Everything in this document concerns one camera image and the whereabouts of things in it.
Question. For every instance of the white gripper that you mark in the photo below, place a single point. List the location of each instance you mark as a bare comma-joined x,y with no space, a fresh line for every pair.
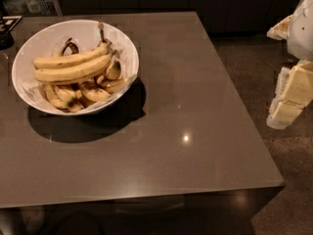
301,33

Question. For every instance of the small upright banana right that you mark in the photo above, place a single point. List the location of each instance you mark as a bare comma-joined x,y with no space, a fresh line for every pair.
113,72

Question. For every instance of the small banana right side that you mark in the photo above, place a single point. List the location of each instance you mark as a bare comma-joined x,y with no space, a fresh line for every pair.
112,85

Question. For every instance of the small banana centre bottom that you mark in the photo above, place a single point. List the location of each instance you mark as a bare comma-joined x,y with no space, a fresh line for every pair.
93,92

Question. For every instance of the dark banana stem in bowl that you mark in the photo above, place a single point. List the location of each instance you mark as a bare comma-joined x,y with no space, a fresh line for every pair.
72,46

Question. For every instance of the upper long yellow banana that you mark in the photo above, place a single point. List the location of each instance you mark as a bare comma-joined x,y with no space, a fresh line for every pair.
68,59

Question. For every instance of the long yellow banana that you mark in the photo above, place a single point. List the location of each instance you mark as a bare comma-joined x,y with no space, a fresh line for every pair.
75,73
68,59

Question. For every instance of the small banana bunch bottom left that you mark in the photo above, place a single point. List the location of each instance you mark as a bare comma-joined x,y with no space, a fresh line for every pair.
63,97

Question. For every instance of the lower long yellow banana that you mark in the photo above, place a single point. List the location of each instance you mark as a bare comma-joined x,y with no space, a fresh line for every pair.
75,73

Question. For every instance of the white ceramic bowl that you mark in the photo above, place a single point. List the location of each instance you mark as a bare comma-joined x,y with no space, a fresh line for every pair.
46,42

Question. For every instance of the shelf with bottles background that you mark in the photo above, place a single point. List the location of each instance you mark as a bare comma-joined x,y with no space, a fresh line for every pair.
30,7

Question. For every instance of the black object table left edge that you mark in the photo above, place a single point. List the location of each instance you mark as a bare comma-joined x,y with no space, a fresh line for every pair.
7,23

